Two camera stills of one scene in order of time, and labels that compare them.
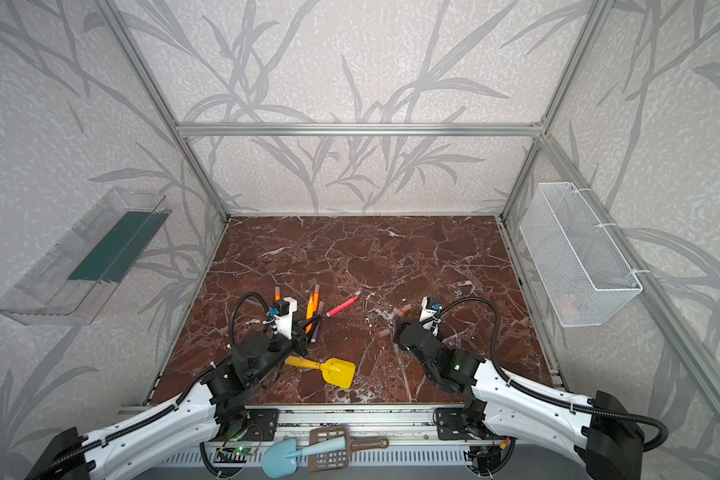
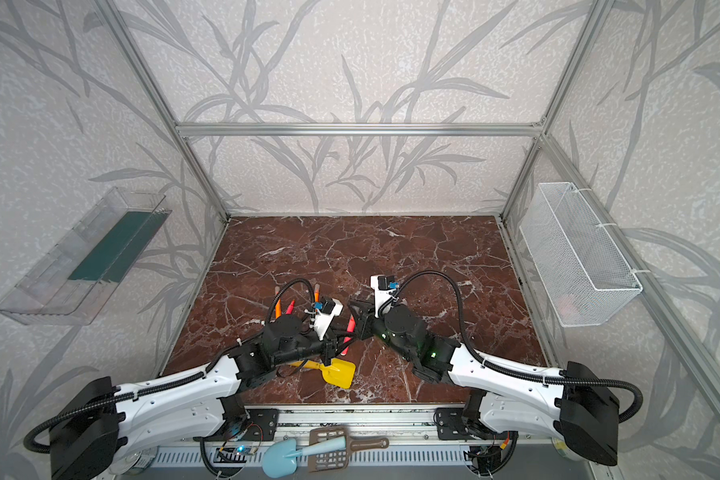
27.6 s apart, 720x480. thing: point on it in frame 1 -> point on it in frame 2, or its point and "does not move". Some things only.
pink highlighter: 343,306 -> 351,328
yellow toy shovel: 336,371 does not move
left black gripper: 297,337 -> 329,344
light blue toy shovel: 280,459 does not move
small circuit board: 244,450 does not move
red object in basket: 564,307 does not move
